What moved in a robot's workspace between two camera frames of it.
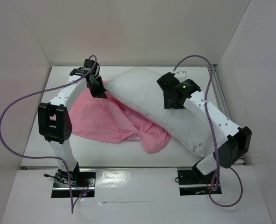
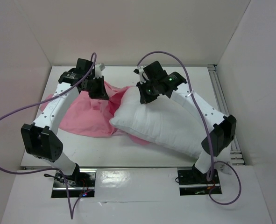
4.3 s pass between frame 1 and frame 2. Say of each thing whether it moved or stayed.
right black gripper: moved
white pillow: moved
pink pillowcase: moved
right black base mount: stayed
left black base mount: stayed
